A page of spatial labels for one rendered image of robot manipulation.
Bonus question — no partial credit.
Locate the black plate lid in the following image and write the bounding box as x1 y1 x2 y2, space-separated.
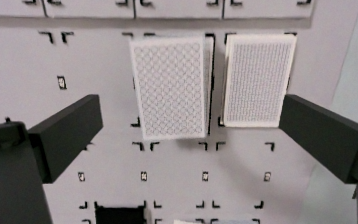
94 207 144 224

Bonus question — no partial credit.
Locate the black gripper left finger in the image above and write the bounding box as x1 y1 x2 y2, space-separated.
0 94 103 224

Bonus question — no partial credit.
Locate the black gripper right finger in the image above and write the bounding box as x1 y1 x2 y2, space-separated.
278 94 358 224

